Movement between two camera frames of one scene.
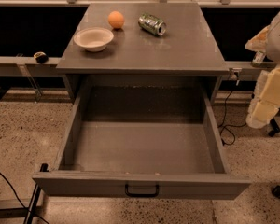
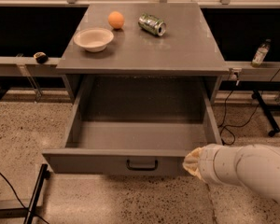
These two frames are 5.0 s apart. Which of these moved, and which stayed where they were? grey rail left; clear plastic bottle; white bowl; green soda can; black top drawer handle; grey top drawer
Moved: black top drawer handle; grey top drawer
Stayed: clear plastic bottle; green soda can; grey rail left; white bowl
